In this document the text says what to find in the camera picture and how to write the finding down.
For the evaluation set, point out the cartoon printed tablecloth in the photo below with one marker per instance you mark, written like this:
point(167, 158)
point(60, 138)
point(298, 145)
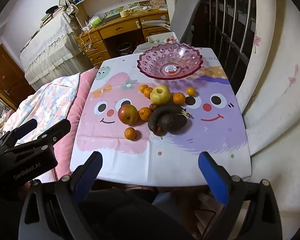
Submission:
point(130, 165)

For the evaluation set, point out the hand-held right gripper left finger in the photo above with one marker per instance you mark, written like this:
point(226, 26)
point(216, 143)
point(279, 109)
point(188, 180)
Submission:
point(86, 177)

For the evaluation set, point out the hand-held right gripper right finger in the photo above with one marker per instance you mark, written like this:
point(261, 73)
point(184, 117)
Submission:
point(212, 177)

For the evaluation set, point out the dark avocado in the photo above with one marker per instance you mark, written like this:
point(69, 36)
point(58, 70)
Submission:
point(173, 122)

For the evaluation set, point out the grey office chair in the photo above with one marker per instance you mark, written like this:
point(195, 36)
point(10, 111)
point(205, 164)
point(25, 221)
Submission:
point(182, 17)

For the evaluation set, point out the yellow apple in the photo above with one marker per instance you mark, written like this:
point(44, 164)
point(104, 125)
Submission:
point(160, 95)

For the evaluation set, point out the overripe dark banana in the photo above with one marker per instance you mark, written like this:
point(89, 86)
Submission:
point(162, 112)

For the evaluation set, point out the brown jujube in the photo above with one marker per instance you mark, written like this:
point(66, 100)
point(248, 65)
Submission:
point(153, 107)

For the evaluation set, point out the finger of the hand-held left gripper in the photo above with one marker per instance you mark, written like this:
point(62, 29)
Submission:
point(53, 132)
point(22, 130)

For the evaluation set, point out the wooden desk with bookshelf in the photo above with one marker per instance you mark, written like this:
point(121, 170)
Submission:
point(120, 26)

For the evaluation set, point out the white floral curtain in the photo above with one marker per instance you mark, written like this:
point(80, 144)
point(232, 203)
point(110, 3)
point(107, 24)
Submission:
point(270, 80)

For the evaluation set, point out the metal window grille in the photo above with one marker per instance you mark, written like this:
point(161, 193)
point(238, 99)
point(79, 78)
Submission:
point(225, 30)

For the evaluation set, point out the lace cloth covered cabinet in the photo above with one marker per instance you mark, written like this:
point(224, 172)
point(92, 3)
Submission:
point(52, 47)

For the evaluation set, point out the person's dark clothing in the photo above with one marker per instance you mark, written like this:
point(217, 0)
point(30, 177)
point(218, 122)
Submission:
point(130, 215)

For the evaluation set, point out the brown wooden door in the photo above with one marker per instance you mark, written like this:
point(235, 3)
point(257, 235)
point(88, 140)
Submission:
point(5, 70)

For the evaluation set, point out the small woven basket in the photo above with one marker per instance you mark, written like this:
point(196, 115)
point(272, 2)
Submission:
point(125, 13)

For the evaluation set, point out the red apple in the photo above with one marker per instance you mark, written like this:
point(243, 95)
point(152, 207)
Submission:
point(127, 114)

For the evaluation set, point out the pink plastic bowl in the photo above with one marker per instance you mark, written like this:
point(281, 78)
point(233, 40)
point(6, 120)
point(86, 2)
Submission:
point(152, 65)

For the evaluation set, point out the small orange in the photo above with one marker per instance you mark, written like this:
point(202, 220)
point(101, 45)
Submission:
point(130, 133)
point(148, 93)
point(142, 88)
point(190, 91)
point(145, 113)
point(179, 98)

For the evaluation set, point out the green tissue pack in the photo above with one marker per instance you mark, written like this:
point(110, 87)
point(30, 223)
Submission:
point(93, 21)

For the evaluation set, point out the pink blanket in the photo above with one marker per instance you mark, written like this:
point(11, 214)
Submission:
point(75, 110)

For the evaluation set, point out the black waste bin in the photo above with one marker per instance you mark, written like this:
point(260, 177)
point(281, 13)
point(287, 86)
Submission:
point(124, 49)

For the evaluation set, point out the floral quilt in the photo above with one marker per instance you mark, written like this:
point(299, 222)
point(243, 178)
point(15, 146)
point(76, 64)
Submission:
point(47, 100)

